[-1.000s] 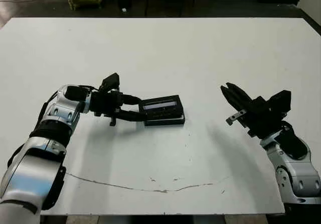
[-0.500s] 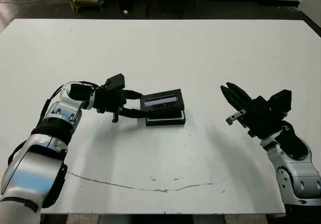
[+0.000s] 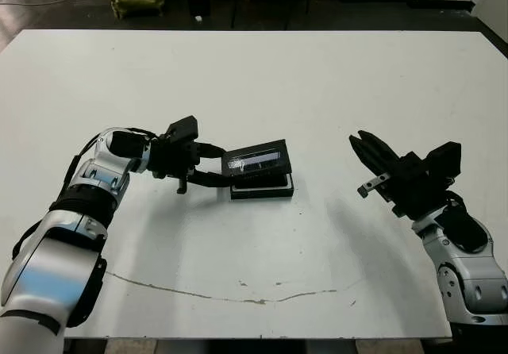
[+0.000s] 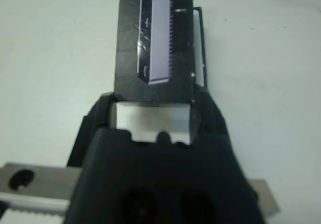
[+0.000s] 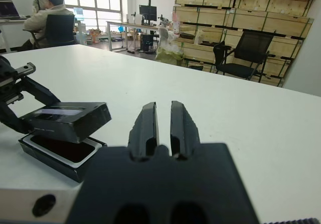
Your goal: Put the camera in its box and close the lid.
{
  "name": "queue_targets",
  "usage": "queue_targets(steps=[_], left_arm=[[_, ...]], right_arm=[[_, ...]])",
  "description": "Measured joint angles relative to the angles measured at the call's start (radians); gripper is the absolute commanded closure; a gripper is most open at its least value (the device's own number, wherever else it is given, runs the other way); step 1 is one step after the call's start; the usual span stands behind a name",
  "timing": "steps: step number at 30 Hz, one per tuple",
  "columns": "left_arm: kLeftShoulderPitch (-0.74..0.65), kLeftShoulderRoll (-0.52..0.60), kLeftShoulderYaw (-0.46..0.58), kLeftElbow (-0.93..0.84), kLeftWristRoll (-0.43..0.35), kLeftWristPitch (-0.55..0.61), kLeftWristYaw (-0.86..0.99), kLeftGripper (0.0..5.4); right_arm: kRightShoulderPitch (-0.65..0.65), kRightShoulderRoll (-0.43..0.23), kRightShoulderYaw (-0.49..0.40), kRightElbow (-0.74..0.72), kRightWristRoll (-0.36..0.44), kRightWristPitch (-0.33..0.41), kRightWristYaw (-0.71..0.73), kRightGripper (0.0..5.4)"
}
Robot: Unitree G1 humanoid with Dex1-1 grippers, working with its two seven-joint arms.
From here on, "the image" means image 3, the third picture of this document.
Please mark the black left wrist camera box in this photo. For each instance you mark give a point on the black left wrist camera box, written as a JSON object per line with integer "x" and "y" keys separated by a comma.
{"x": 182, "y": 129}

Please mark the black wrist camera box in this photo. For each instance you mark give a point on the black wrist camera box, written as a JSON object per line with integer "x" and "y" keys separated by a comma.
{"x": 444, "y": 159}
{"x": 182, "y": 129}

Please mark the black box lid with print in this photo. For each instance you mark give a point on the black box lid with print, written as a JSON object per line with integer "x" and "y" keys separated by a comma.
{"x": 258, "y": 157}

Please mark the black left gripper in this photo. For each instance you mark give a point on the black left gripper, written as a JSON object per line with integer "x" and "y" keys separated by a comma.
{"x": 170, "y": 159}

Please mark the black box base white lining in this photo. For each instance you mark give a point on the black box base white lining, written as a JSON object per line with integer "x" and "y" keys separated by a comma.
{"x": 262, "y": 194}

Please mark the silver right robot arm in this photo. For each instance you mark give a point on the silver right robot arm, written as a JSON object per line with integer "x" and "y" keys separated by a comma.
{"x": 472, "y": 274}

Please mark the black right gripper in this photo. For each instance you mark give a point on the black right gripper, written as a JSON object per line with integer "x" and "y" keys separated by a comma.
{"x": 412, "y": 187}

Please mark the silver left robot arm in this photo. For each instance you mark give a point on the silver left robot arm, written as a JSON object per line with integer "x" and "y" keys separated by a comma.
{"x": 51, "y": 258}

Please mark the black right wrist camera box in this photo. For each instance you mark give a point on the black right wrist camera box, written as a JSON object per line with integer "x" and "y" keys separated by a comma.
{"x": 444, "y": 159}

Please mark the white door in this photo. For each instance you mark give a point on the white door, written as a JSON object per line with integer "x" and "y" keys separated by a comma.
{"x": 496, "y": 1}

